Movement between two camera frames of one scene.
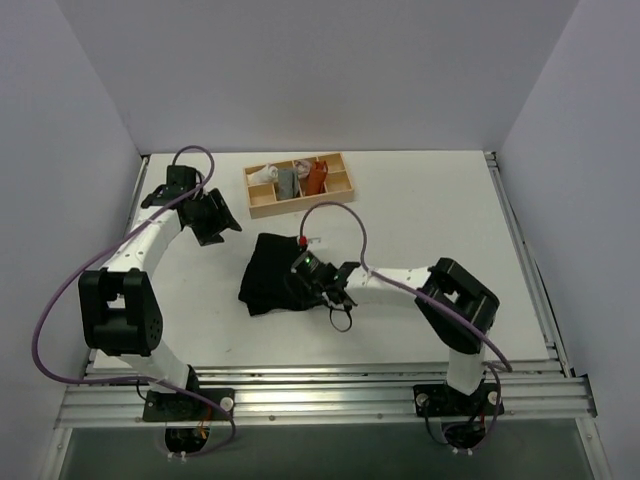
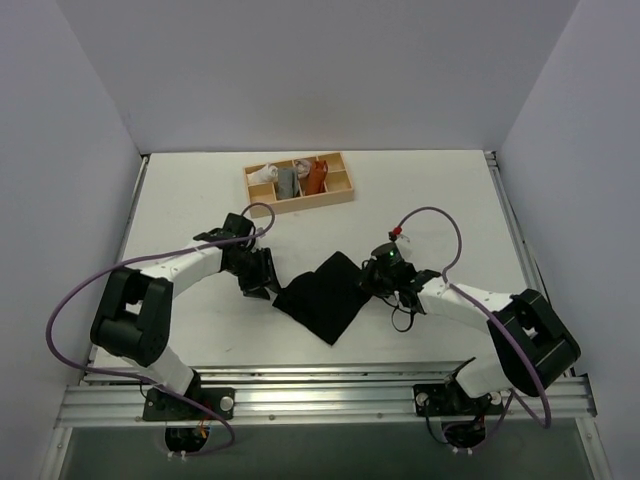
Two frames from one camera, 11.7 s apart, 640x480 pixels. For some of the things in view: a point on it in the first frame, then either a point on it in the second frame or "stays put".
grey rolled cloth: x=287 y=183 stays put
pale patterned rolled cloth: x=303 y=168 stays put
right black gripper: x=296 y=265 → x=369 y=275
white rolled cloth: x=266 y=174 stays put
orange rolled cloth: x=317 y=178 stays put
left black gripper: x=213 y=220 → x=258 y=272
